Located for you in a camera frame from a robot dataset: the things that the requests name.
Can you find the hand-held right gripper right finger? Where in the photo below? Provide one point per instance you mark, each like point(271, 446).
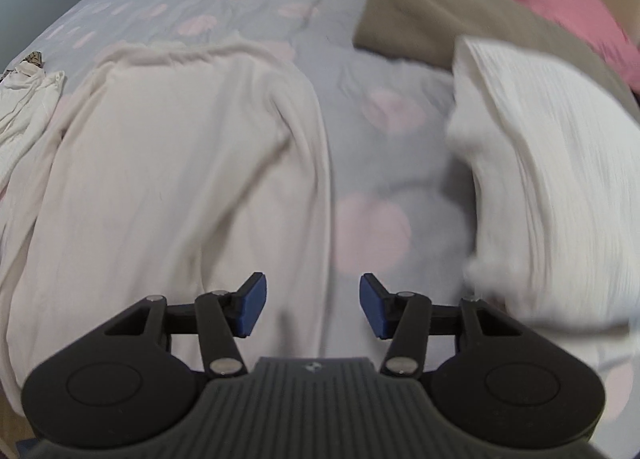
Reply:
point(374, 301)

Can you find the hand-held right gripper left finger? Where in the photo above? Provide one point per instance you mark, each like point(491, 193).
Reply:
point(251, 301)

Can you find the cream long-sleeve shirt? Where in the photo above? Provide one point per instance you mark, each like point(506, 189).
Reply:
point(175, 179)

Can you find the white ribbed garment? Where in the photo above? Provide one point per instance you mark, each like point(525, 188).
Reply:
point(550, 164)

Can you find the grey pink-dotted bed cover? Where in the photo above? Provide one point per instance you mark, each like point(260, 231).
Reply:
point(380, 159)

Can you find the taupe fleece cloth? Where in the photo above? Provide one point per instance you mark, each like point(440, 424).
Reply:
point(425, 14)

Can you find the white t-shirt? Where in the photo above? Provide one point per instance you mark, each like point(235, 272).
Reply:
point(22, 109)

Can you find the checkered cloth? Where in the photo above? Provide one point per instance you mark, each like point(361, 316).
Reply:
point(32, 59)

